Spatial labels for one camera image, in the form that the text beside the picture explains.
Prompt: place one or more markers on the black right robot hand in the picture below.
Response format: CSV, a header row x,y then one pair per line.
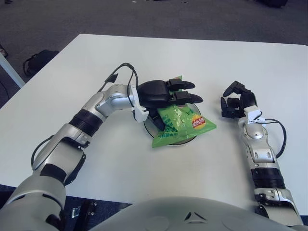
x,y
249,99

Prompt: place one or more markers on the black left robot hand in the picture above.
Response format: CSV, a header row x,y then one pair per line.
x,y
154,93

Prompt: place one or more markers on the green snack chip bag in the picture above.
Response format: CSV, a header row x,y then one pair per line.
x,y
178,125

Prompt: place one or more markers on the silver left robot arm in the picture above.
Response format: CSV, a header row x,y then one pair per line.
x,y
72,134

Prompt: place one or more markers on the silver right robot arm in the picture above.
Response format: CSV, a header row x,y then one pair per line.
x,y
260,149

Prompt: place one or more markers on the white plate with black rim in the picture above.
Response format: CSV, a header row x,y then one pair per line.
x,y
183,142

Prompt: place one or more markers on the dark object on floor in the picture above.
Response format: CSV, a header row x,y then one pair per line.
x,y
272,2

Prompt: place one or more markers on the black bag on floor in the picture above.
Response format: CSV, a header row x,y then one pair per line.
x,y
38,61

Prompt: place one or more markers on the grey robot torso shell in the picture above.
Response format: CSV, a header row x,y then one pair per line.
x,y
156,214

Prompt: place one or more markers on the black metal bracket with screws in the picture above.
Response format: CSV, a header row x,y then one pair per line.
x,y
87,209

